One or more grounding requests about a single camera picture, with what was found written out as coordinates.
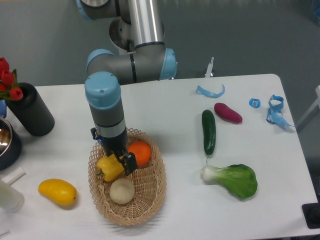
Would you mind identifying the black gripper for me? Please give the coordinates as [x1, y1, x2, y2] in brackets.
[90, 127, 138, 176]

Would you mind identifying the yellow bell pepper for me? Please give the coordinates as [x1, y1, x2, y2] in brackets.
[96, 154, 124, 182]

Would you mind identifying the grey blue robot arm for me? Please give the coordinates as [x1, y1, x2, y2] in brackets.
[76, 0, 177, 175]

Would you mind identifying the orange fruit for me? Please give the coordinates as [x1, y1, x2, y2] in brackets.
[128, 141, 152, 166]

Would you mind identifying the beige round bun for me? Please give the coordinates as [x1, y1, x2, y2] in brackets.
[109, 178, 135, 205]

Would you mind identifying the yellow mango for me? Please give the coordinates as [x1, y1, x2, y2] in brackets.
[38, 178, 77, 206]

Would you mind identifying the green cucumber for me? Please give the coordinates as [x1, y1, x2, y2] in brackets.
[201, 109, 217, 156]

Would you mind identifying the curved blue tape strip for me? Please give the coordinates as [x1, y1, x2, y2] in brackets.
[195, 84, 226, 99]

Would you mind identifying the purple sweet potato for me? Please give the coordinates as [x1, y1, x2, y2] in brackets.
[214, 102, 243, 124]

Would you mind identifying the black cylindrical vase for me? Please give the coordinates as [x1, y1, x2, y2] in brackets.
[5, 82, 55, 137]

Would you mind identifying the white paper slip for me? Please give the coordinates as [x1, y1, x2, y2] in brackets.
[1, 167, 26, 185]

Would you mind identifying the green bok choy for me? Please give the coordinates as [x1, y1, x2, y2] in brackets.
[200, 164, 258, 199]

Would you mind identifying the dark metal bowl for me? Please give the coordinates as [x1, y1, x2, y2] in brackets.
[0, 117, 22, 171]

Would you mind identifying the white plastic cylinder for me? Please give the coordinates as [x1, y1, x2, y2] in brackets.
[0, 179, 25, 213]

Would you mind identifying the small blue tape roll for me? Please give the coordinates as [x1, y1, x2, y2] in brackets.
[249, 98, 261, 109]

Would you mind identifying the red tulip bouquet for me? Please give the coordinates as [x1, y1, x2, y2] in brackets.
[0, 57, 24, 101]

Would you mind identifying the tangled blue ribbon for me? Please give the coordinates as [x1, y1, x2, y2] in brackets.
[266, 94, 294, 127]

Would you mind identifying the black device at edge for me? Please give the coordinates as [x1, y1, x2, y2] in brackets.
[302, 202, 320, 229]

